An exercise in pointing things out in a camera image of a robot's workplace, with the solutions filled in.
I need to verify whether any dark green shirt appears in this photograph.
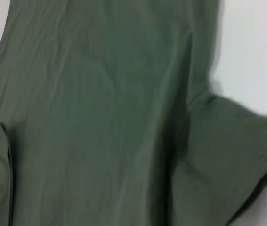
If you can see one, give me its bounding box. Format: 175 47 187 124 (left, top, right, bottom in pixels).
0 0 267 226

